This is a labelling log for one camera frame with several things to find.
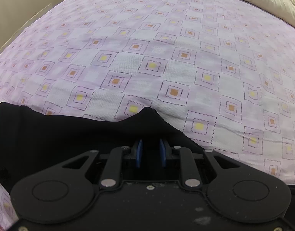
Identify purple checked bed sheet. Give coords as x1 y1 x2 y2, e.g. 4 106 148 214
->
0 0 295 231

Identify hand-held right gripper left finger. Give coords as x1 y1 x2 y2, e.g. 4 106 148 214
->
55 138 144 189

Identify black pants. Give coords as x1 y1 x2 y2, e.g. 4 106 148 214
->
0 102 295 194

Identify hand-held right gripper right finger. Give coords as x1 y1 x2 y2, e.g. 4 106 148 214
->
158 138 247 189

